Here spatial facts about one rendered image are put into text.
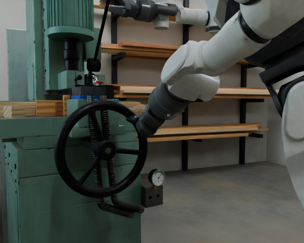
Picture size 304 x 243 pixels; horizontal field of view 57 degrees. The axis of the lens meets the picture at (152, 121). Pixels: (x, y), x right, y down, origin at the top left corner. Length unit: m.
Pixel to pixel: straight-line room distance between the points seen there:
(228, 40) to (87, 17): 0.74
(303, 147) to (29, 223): 0.84
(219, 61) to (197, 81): 0.10
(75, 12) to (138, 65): 2.61
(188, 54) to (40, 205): 0.70
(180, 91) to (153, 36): 3.21
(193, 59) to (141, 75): 3.14
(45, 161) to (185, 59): 0.61
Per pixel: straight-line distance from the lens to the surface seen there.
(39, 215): 1.03
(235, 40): 0.49
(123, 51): 3.19
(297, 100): 0.76
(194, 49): 0.57
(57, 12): 1.13
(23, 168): 0.98
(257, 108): 4.72
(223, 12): 0.80
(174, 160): 3.95
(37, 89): 1.32
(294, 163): 0.80
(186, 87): 0.62
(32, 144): 0.97
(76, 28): 1.11
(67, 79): 1.11
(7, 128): 0.96
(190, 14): 1.32
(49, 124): 0.98
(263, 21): 0.46
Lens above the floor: 0.95
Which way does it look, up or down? 4 degrees down
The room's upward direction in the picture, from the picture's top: straight up
